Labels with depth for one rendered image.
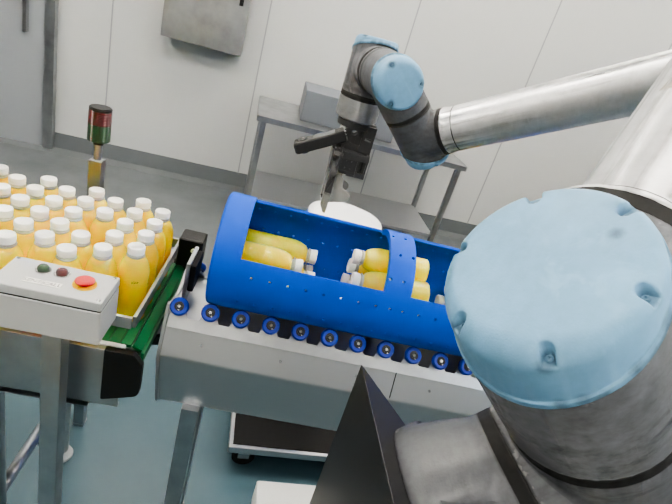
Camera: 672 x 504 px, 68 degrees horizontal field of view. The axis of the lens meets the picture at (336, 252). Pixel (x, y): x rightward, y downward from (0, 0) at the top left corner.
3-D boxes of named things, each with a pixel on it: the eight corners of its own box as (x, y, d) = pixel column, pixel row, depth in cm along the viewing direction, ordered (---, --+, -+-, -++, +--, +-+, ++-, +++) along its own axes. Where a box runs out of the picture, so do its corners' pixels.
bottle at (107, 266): (111, 309, 124) (117, 243, 116) (115, 327, 119) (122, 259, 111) (79, 311, 120) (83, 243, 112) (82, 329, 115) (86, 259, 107)
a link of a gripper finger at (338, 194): (344, 219, 112) (355, 179, 110) (318, 213, 111) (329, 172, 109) (343, 217, 115) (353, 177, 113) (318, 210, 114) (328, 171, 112)
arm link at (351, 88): (365, 34, 94) (350, 27, 103) (347, 100, 100) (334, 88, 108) (409, 46, 98) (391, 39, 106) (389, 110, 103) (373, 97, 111)
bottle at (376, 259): (428, 254, 133) (361, 238, 131) (433, 268, 127) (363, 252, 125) (419, 276, 137) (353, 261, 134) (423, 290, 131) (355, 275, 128)
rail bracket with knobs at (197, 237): (196, 276, 147) (202, 246, 142) (171, 271, 146) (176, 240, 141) (203, 261, 156) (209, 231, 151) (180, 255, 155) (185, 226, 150)
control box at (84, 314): (97, 346, 97) (101, 302, 93) (-12, 325, 95) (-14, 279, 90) (116, 317, 106) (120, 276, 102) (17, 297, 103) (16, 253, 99)
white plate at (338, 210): (395, 235, 180) (394, 238, 180) (360, 202, 201) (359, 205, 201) (328, 232, 166) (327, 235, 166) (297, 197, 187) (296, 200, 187)
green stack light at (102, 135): (105, 145, 147) (106, 129, 145) (82, 139, 146) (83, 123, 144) (113, 140, 152) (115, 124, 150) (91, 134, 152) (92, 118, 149)
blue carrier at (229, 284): (539, 392, 129) (583, 292, 121) (197, 322, 117) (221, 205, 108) (498, 339, 156) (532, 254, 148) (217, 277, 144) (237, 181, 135)
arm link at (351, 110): (341, 96, 101) (339, 88, 110) (334, 120, 103) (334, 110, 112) (383, 108, 102) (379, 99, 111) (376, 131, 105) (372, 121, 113)
